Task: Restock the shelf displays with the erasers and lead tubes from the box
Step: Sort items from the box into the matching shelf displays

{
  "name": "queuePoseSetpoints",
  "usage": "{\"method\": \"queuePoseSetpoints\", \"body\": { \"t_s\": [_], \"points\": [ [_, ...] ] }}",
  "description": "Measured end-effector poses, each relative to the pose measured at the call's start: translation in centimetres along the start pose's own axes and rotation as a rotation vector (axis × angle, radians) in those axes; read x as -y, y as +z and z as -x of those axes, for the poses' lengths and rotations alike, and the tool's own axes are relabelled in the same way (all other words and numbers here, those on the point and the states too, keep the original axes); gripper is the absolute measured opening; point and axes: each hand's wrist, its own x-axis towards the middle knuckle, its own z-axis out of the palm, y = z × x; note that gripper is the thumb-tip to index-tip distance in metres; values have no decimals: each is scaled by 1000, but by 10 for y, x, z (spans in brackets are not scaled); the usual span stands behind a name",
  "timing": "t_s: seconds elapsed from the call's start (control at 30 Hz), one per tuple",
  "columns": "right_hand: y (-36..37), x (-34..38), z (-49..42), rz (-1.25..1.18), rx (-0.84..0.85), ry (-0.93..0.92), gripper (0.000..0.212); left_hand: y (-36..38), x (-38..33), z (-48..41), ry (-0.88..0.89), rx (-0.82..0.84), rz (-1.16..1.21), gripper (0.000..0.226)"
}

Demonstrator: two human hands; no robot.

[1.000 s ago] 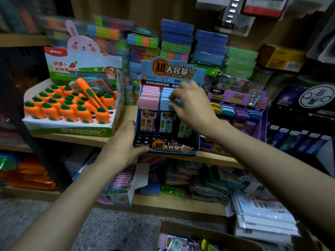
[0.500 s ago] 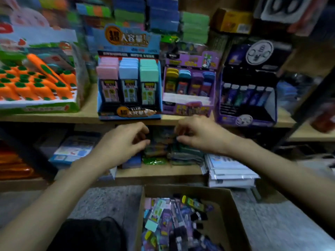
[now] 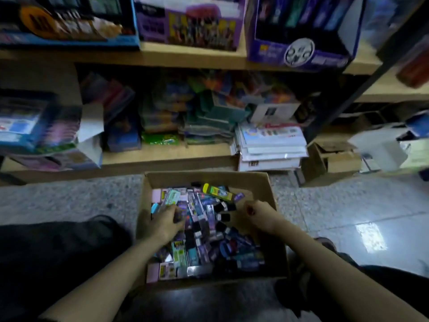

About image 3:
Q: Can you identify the wooden shelf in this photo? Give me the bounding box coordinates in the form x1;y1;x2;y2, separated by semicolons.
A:
0;0;429;185

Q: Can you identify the purple display box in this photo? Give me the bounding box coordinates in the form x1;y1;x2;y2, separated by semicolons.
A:
133;0;248;52

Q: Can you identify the blue display box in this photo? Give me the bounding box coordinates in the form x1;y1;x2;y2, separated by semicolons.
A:
0;0;140;50

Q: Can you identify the brown cardboard box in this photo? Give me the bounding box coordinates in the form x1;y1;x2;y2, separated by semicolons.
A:
136;171;289;289

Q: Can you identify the small open brown carton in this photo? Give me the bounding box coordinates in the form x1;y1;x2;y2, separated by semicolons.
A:
302;134;363;187

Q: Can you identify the pile of pencil lead cases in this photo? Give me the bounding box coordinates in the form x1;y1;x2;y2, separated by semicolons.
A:
147;183;265;282

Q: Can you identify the person's right forearm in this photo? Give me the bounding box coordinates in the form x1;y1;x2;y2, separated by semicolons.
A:
268;218;426;322

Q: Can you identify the person's left forearm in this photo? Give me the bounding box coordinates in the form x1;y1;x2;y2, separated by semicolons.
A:
40;234;172;322

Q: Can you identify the heap of green teal packs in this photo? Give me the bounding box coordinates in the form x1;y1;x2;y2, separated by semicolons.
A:
137;73;252;146

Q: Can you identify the stack of white packets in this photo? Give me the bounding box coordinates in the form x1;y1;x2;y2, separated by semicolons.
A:
231;123;309;173

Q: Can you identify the person's right shoe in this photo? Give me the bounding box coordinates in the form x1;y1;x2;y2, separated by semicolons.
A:
315;237;339;255

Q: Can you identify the white printed carton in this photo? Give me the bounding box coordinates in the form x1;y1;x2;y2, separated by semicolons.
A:
249;100;301;126

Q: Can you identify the person's right hand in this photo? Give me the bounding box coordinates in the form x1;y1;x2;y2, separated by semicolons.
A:
243;199;286;235

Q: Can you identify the person's left hand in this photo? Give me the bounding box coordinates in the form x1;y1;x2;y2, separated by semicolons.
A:
151;204;185;246

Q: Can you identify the black and white display box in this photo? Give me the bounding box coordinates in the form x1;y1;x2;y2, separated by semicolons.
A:
247;0;368;70

